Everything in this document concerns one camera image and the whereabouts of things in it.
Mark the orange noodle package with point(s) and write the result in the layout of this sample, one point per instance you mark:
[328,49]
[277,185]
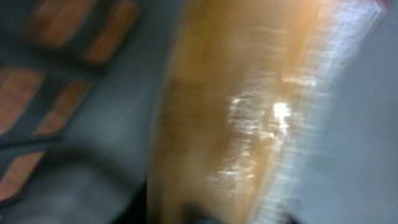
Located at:
[248,86]

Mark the dark grey plastic basket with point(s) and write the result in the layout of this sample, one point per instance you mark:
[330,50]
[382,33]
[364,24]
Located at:
[97,174]

